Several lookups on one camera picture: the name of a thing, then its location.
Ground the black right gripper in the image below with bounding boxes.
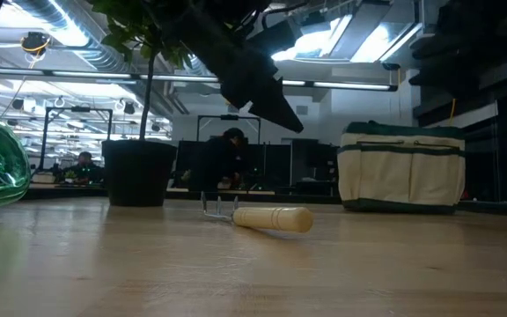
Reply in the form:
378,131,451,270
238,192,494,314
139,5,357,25
408,0,501,88

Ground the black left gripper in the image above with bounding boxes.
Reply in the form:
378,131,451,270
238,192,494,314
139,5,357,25
172,0,305,135

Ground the beige canvas green-trimmed gardening bag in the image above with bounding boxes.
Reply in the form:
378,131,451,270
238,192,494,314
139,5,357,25
336,120,467,216

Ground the wooden-handled metal hand rake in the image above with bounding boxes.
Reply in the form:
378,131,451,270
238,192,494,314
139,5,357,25
200,190,315,234

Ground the artificial tree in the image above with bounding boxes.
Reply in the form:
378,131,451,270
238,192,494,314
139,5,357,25
86,0,195,209

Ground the person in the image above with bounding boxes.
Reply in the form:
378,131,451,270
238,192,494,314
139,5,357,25
61,151,105,186
190,127,246,194

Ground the black cabinet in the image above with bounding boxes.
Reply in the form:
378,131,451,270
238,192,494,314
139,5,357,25
253,137,341,195

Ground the long LED light bar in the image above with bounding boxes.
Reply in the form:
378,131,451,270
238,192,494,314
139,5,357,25
0,66,399,92

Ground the black aluminium table frame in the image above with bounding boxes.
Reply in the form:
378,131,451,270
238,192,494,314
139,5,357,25
24,183,507,218

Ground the ceiling fixture with yellow cable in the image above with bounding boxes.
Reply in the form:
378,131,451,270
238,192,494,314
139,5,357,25
19,31,53,57

